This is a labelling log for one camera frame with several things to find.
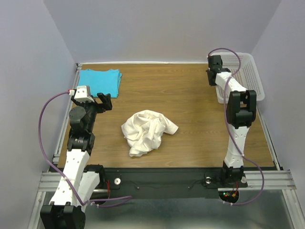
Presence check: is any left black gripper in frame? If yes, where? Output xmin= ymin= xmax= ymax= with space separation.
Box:
xmin=71 ymin=93 xmax=112 ymax=132

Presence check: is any white plastic basket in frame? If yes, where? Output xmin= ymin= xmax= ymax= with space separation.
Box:
xmin=211 ymin=52 xmax=265 ymax=101

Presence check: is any white t shirt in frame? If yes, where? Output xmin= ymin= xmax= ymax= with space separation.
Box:
xmin=121 ymin=110 xmax=179 ymax=157

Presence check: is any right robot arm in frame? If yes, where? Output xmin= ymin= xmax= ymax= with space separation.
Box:
xmin=206 ymin=55 xmax=256 ymax=186

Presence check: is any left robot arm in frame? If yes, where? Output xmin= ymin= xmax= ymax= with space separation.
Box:
xmin=40 ymin=90 xmax=112 ymax=229

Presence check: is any folded blue t shirt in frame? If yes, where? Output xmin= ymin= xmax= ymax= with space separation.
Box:
xmin=78 ymin=69 xmax=122 ymax=98

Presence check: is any electronics board with leds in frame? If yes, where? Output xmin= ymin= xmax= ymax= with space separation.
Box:
xmin=219 ymin=191 xmax=239 ymax=200

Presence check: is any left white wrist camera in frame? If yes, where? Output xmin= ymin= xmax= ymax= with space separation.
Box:
xmin=74 ymin=85 xmax=94 ymax=103

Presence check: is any left table edge rail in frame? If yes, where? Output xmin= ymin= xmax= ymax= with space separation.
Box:
xmin=52 ymin=63 xmax=82 ymax=165

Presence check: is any table edge rail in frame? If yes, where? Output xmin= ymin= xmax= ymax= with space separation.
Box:
xmin=257 ymin=108 xmax=283 ymax=171
xmin=52 ymin=63 xmax=82 ymax=165

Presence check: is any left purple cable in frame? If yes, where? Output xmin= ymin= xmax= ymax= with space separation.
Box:
xmin=38 ymin=89 xmax=133 ymax=208

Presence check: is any right table edge rail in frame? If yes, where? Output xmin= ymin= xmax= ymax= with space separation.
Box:
xmin=257 ymin=108 xmax=283 ymax=171

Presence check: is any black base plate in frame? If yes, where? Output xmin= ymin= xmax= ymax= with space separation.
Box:
xmin=49 ymin=163 xmax=284 ymax=200

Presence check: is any aluminium frame rail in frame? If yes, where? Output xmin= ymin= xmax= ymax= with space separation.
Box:
xmin=38 ymin=170 xmax=296 ymax=192

